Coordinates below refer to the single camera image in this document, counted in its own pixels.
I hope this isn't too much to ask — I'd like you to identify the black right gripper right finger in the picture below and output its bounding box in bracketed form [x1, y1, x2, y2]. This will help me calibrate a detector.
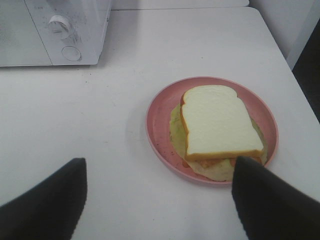
[231, 156, 320, 240]

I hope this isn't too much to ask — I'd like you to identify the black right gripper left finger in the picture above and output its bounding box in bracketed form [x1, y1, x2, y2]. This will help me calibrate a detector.
[0, 158, 88, 240]

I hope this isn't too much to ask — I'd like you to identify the white bread sandwich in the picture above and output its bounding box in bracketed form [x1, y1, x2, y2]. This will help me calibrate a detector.
[169, 85, 268, 182]

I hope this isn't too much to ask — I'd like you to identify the pink round plate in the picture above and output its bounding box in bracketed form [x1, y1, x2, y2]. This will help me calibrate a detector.
[145, 76, 279, 186]

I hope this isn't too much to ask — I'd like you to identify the white microwave oven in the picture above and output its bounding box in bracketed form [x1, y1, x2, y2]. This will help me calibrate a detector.
[0, 0, 113, 67]

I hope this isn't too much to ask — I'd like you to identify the white upper microwave knob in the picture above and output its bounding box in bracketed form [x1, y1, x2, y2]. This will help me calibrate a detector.
[48, 15, 70, 34]

